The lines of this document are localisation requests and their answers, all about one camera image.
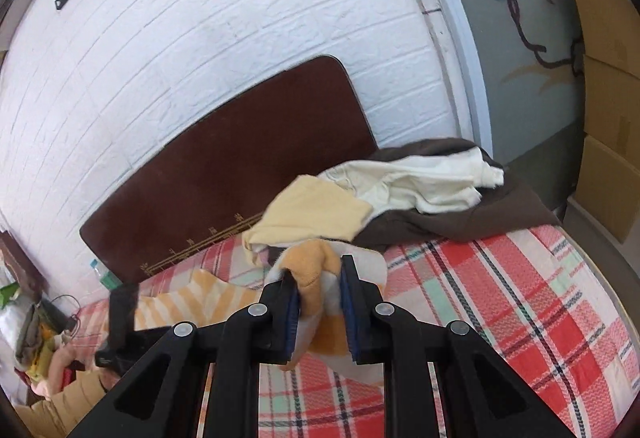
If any orange white striped shirt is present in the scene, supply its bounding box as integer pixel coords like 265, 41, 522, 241
134, 239, 387, 386

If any green label water bottle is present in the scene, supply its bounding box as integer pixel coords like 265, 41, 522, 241
90, 259, 122, 291

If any red plaid bed sheet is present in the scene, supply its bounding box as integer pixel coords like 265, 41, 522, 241
74, 222, 640, 438

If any dark brown garment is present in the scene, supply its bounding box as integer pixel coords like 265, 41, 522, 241
352, 169, 560, 253

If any white cloth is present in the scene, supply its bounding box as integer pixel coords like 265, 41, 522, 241
319, 146, 504, 218

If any pale yellow cloth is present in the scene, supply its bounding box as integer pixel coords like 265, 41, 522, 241
242, 175, 373, 265

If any lower cardboard box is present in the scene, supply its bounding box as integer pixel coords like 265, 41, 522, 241
575, 57, 639, 243

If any cardboard box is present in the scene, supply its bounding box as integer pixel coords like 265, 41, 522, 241
575, 57, 639, 243
575, 0, 639, 77

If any dark brown headboard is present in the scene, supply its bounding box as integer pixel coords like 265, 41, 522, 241
79, 56, 378, 283

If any upper cardboard box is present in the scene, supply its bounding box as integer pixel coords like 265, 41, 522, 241
575, 0, 639, 77

